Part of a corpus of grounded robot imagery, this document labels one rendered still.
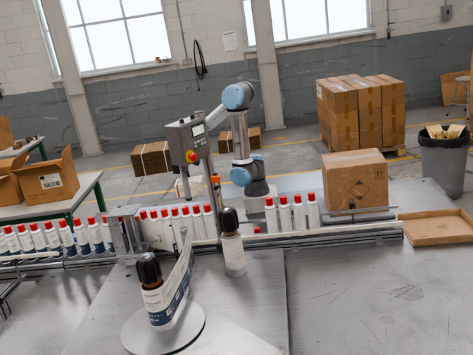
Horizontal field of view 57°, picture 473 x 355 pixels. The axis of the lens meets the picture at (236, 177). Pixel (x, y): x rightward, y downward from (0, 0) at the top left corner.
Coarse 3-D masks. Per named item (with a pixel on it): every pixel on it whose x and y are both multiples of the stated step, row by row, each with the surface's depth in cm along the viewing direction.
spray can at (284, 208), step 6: (282, 198) 201; (282, 204) 203; (288, 204) 203; (282, 210) 203; (288, 210) 203; (282, 216) 204; (288, 216) 204; (282, 222) 205; (288, 222) 205; (282, 228) 207; (288, 228) 206
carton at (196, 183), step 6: (192, 180) 259; (198, 180) 258; (174, 186) 255; (180, 186) 255; (192, 186) 255; (198, 186) 255; (204, 186) 267; (180, 192) 257; (192, 192) 257; (198, 192) 257
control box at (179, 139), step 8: (184, 120) 203; (192, 120) 201; (200, 120) 203; (168, 128) 198; (176, 128) 195; (184, 128) 196; (168, 136) 200; (176, 136) 197; (184, 136) 197; (200, 136) 205; (168, 144) 202; (176, 144) 199; (184, 144) 198; (192, 144) 201; (176, 152) 201; (184, 152) 198; (192, 152) 202; (200, 152) 206; (208, 152) 210; (176, 160) 203; (184, 160) 200
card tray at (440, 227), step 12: (408, 216) 216; (420, 216) 216; (432, 216) 215; (444, 216) 214; (456, 216) 212; (468, 216) 204; (408, 228) 208; (420, 228) 207; (432, 228) 205; (444, 228) 204; (456, 228) 202; (468, 228) 200; (420, 240) 192; (432, 240) 192; (444, 240) 191; (456, 240) 191; (468, 240) 190
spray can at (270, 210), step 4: (268, 200) 203; (268, 204) 203; (272, 204) 204; (268, 208) 203; (272, 208) 203; (268, 212) 204; (272, 212) 204; (268, 216) 205; (272, 216) 204; (276, 216) 206; (268, 220) 206; (272, 220) 205; (276, 220) 206; (268, 224) 207; (272, 224) 206; (276, 224) 207; (268, 228) 208; (272, 228) 207; (276, 228) 207; (268, 232) 209; (272, 232) 207; (276, 232) 208
